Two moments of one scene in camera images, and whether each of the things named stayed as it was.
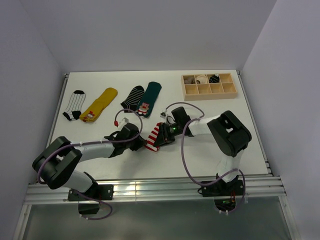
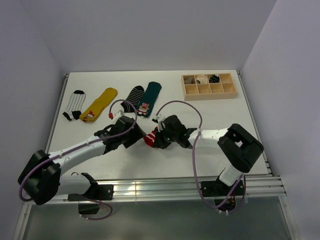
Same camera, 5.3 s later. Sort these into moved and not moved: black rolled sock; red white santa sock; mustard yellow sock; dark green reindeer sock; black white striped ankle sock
Moved: red white santa sock
Not moved: mustard yellow sock; dark green reindeer sock; black rolled sock; black white striped ankle sock
